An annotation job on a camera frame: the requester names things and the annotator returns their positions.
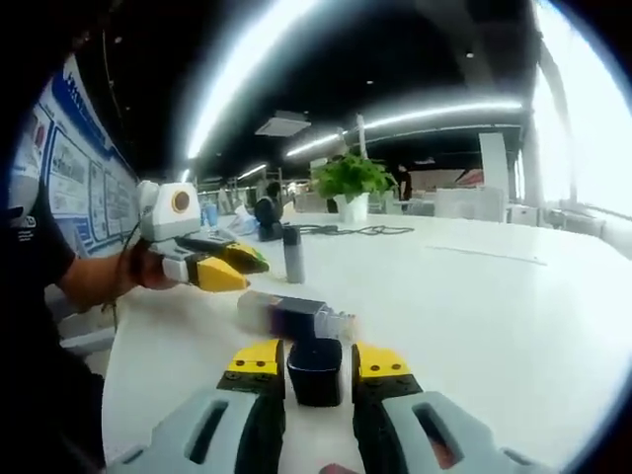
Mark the white chest device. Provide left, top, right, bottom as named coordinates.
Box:
left=8, top=162, right=41, bottom=224

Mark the person in black shirt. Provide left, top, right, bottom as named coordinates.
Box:
left=0, top=197, right=108, bottom=474

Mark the person's left hand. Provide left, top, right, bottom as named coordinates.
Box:
left=126, top=244, right=187, bottom=292

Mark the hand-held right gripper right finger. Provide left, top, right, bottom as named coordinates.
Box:
left=350, top=341, right=549, bottom=474

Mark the white low cabinet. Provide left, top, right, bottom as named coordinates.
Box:
left=434, top=186, right=510, bottom=225

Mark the green potted plant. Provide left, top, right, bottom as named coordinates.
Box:
left=310, top=152, right=399, bottom=222

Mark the tall dark cosmetic bottle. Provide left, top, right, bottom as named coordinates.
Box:
left=236, top=290, right=359, bottom=344

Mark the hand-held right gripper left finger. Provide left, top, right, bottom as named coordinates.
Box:
left=106, top=338, right=287, bottom=474

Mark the white chair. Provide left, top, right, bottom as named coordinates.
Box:
left=58, top=310, right=119, bottom=354

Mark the blue wall poster board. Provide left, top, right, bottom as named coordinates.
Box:
left=14, top=53, right=142, bottom=255

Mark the ceiling air conditioner vent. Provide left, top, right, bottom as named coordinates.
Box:
left=255, top=111, right=313, bottom=137

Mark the white tissue box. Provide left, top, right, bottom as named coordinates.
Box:
left=231, top=204, right=261, bottom=234

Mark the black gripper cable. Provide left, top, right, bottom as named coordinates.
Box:
left=101, top=216, right=147, bottom=330

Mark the white table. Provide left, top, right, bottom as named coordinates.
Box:
left=101, top=211, right=632, bottom=474

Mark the black power cable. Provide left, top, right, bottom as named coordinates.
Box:
left=290, top=222, right=417, bottom=240

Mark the blue storage box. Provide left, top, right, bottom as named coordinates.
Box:
left=199, top=201, right=220, bottom=233

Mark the long ceiling light strip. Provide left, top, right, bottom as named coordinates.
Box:
left=285, top=101, right=524, bottom=159
left=186, top=0, right=325, bottom=161

